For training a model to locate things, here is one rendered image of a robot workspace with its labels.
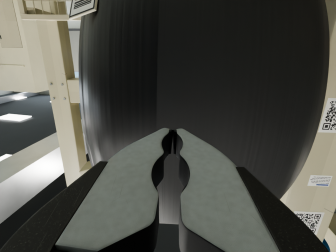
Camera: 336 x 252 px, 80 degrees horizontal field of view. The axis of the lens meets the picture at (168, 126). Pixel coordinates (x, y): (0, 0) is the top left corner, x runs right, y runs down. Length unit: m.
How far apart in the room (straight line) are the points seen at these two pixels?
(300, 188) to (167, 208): 0.38
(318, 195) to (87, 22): 0.60
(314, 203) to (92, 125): 0.56
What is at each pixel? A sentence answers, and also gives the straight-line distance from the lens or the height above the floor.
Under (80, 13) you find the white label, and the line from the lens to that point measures 0.27.
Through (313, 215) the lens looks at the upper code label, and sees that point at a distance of 0.67.
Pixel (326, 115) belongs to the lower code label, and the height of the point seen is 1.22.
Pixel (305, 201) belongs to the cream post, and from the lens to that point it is 0.63.
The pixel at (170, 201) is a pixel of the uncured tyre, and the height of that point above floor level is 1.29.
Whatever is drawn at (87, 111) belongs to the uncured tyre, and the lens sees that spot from 0.26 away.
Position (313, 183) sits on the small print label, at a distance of 0.61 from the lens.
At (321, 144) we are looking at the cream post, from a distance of 0.56.
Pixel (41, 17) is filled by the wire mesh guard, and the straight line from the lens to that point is 0.97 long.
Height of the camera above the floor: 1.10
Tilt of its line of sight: 20 degrees up
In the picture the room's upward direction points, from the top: 179 degrees counter-clockwise
